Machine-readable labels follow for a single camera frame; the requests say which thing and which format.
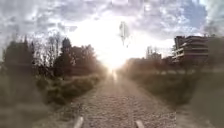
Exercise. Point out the robot's own part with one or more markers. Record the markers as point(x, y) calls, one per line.
point(78, 122)
point(139, 124)

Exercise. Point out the low building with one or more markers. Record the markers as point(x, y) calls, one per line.
point(151, 55)

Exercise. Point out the multi-storey building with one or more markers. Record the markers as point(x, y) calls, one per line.
point(191, 48)

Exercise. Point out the row of trees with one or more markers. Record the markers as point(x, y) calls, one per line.
point(63, 58)

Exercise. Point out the gravel path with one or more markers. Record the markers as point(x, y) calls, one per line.
point(115, 103)

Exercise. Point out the grass and weeds verge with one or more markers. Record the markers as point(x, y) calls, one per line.
point(173, 86)
point(63, 90)

